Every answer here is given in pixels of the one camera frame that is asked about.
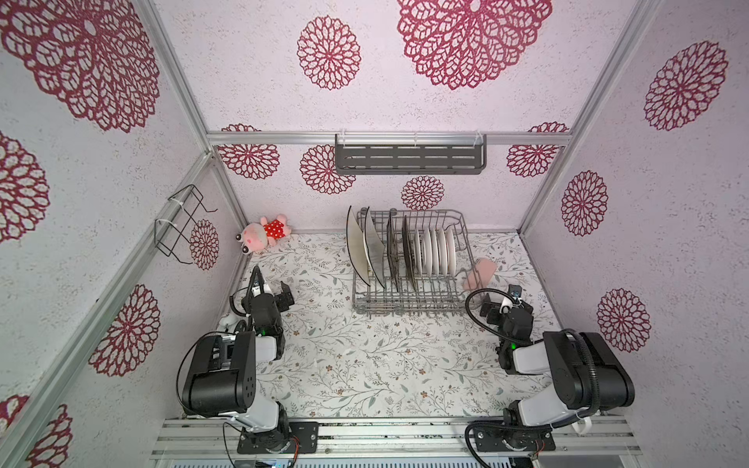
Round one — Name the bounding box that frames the grey wall shelf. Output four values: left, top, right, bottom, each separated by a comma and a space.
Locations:
334, 134, 488, 176

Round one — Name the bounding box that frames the grey wire dish rack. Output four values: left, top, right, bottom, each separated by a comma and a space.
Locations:
352, 207, 478, 316

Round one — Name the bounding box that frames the black wire wall basket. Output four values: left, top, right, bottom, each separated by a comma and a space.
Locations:
152, 184, 218, 269

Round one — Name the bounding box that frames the white round plate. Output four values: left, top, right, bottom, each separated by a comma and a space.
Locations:
433, 228, 448, 275
446, 226, 456, 276
414, 229, 423, 276
421, 229, 433, 276

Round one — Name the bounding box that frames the pink pig plush toy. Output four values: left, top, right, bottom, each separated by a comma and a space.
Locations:
235, 214, 293, 255

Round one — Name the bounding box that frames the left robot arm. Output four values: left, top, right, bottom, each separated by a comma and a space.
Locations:
176, 266, 295, 452

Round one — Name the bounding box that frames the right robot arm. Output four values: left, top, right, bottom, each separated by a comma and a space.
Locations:
465, 289, 636, 433

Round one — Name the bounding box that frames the pink sponge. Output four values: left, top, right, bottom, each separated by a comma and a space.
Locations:
463, 257, 497, 292

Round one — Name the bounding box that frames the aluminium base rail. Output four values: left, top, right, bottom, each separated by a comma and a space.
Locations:
147, 415, 642, 467

